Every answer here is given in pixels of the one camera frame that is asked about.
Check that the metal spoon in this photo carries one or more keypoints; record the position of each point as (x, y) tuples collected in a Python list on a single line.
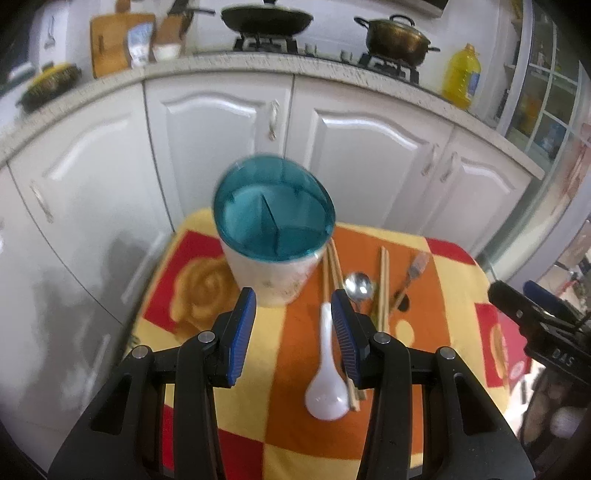
[(359, 287)]

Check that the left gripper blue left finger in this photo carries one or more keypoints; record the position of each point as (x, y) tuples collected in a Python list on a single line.
[(237, 334)]

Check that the orange yellow red tablecloth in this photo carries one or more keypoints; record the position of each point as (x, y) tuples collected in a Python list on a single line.
[(264, 428)]

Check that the white ceramic soup spoon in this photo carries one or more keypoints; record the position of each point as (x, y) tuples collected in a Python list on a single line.
[(327, 396)]

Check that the wooden chopstick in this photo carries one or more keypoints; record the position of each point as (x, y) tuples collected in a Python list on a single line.
[(326, 277), (335, 266), (356, 396), (386, 304), (382, 293)]

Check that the yellow-lidded black casserole pot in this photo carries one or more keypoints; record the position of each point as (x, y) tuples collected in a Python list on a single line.
[(50, 84)]

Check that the silver cabinet door handle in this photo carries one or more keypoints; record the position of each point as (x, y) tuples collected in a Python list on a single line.
[(43, 205), (274, 117), (430, 160), (451, 165)]

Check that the small white bowl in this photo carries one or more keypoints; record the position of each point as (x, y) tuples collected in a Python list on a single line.
[(166, 52)]

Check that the white plastic pouch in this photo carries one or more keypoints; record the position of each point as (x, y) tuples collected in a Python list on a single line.
[(138, 42)]

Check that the wooden-handled metal fork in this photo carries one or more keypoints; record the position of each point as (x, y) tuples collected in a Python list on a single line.
[(415, 270)]

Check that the wooden knife block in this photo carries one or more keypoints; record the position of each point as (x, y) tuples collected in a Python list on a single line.
[(174, 26)]

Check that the wooden cutting board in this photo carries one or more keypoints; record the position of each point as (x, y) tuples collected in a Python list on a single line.
[(108, 35)]

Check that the bronze stockpot with lid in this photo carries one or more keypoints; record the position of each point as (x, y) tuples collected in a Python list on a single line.
[(396, 39)]

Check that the teal-lidded floral utensil holder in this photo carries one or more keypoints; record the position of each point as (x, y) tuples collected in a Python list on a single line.
[(274, 219)]

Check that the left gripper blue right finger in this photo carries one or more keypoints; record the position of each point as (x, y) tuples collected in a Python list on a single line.
[(349, 334)]

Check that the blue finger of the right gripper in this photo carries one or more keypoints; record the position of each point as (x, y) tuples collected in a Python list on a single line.
[(548, 301)]

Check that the yellow cooking oil bottle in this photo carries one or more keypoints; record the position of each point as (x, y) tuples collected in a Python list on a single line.
[(462, 77)]

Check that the black gas stove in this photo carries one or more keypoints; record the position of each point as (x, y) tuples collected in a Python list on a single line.
[(289, 55)]

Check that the black wok with lid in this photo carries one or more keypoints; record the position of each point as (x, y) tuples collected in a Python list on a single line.
[(266, 19)]

